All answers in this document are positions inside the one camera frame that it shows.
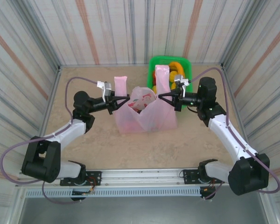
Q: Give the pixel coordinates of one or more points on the black clamp foot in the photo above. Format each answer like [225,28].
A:
[210,197]
[78,199]

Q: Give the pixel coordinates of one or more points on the slim yellow fake banana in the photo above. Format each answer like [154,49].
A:
[173,86]

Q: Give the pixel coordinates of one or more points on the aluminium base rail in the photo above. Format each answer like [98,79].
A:
[142,175]

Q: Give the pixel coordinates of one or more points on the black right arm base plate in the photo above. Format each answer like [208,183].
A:
[189,177]

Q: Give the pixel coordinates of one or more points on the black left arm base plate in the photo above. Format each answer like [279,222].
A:
[95,177]

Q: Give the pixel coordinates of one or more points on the orange-red round fake fruit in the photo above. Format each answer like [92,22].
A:
[154,75]

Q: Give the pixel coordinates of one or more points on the pink printed plastic bag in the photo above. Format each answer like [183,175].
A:
[158,116]

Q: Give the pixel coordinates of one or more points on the round yellow fake fruit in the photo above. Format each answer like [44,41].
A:
[172,76]

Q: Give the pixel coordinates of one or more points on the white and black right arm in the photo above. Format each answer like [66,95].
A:
[226,133]

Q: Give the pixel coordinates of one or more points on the green plastic basket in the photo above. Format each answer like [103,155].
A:
[163,61]

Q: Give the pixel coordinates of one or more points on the large curved yellow banana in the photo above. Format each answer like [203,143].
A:
[178,66]

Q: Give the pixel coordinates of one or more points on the oval yellow-green fake fruit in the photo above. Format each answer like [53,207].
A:
[154,88]

